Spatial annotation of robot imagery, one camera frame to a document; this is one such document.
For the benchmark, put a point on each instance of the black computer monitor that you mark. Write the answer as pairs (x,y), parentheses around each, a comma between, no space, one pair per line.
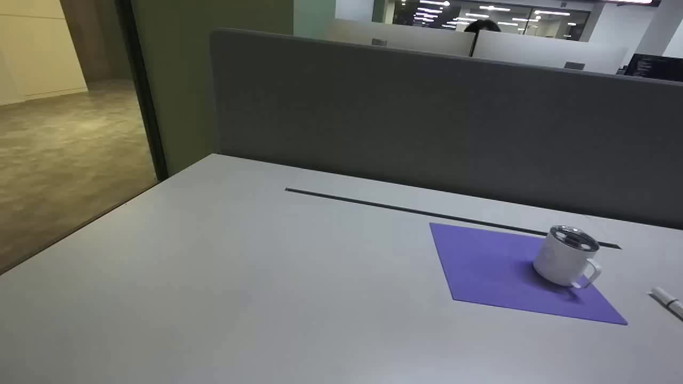
(655,68)

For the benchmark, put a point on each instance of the white travel mug with lid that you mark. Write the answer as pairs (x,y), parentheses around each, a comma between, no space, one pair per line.
(567,260)

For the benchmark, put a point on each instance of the grey desk divider panel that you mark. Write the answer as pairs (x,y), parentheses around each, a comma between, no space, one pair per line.
(560,140)

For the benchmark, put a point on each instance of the purple square mat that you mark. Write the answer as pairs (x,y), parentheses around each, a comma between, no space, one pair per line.
(492,267)

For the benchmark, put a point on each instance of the white tube on table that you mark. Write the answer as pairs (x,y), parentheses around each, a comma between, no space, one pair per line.
(674,304)

